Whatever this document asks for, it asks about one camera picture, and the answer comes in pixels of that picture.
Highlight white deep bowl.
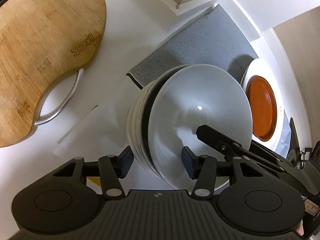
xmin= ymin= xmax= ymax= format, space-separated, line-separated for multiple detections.
xmin=148 ymin=64 xmax=253 ymax=191

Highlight orange round plate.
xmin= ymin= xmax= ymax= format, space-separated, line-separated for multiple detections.
xmin=246 ymin=75 xmax=277 ymax=142

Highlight stacked white bowls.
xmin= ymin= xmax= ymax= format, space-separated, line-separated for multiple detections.
xmin=126 ymin=64 xmax=187 ymax=178

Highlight person's left hand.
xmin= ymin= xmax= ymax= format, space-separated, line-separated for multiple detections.
xmin=296 ymin=220 xmax=304 ymax=236

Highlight white floral square plate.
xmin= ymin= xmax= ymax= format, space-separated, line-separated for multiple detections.
xmin=241 ymin=59 xmax=291 ymax=157

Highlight grey counter mat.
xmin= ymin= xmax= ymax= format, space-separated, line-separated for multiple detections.
xmin=127 ymin=6 xmax=257 ymax=88

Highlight wooden cutting board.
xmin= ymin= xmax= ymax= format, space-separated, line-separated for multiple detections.
xmin=1 ymin=0 xmax=106 ymax=147

